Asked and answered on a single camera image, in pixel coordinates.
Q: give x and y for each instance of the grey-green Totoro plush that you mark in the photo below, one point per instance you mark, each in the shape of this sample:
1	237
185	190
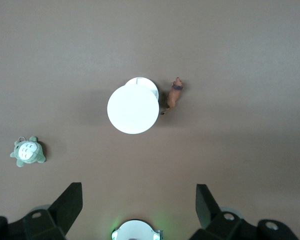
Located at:
27	151

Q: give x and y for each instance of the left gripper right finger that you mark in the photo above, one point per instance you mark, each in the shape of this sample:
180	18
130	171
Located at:
212	220

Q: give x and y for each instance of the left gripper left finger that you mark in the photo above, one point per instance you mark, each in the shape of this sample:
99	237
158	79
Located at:
62	212

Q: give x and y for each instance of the brown lion statue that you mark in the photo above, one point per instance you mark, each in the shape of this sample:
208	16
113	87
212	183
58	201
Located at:
174	96

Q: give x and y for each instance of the white round desk lamp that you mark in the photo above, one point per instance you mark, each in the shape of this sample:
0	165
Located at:
132	107

